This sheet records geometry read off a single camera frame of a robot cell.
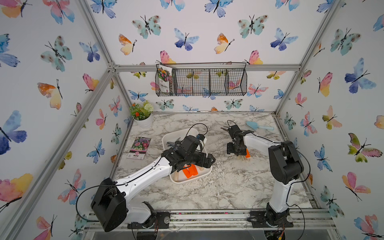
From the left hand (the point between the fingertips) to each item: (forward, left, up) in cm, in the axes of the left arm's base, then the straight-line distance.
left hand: (209, 157), depth 77 cm
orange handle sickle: (-1, +13, -15) cm, 20 cm away
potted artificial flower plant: (+34, +42, -2) cm, 54 cm away
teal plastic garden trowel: (+34, -37, -17) cm, 53 cm away
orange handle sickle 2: (+10, -26, -16) cm, 32 cm away
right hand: (+13, -18, -15) cm, 26 cm away
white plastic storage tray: (+23, +24, -12) cm, 35 cm away
